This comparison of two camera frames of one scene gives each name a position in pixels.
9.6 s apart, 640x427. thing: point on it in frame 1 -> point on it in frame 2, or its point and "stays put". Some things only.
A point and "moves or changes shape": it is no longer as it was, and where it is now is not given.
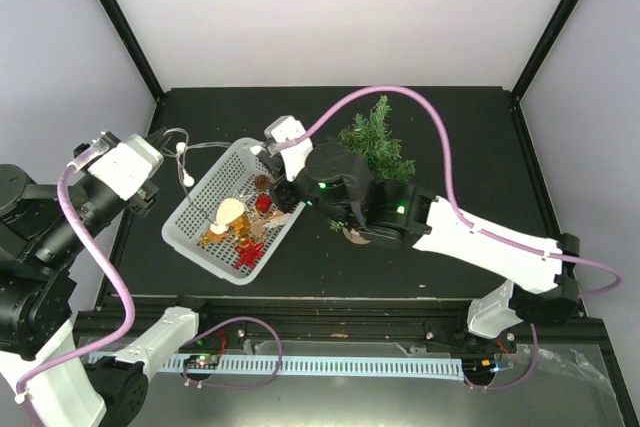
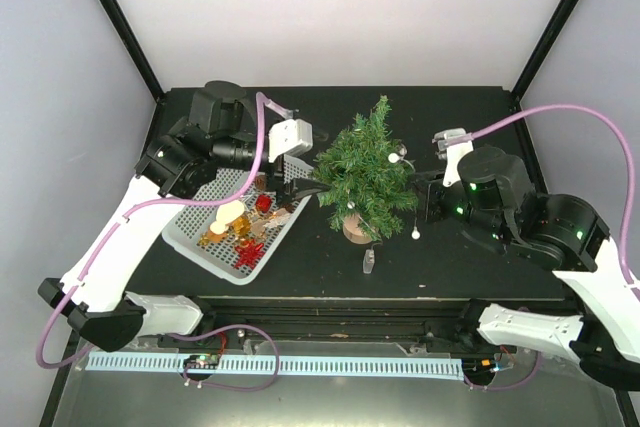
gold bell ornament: x=241 y=226 stays put
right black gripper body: x=335 y=212 -> x=484 y=220
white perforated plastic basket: x=232 y=224 stays put
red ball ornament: x=263 y=202 stays put
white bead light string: x=175 y=140 moves or changes shape
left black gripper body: x=144 y=199 -> x=229 y=151
